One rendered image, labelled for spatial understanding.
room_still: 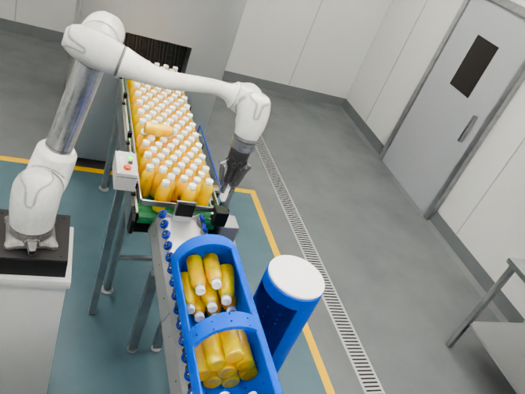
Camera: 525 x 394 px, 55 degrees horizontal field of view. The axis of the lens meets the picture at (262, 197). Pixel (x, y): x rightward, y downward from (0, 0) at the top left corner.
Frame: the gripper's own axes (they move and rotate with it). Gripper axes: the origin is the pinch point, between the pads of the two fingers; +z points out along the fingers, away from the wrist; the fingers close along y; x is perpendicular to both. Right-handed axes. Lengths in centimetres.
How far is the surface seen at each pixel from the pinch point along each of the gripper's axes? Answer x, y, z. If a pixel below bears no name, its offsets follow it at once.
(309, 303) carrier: -21, 49, 43
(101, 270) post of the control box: 64, -20, 106
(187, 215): 41, 8, 46
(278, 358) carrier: -21, 49, 83
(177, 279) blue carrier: -13.4, -13.8, 32.8
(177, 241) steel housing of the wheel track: 28, 1, 51
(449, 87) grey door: 239, 351, 19
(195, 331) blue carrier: -41, -15, 28
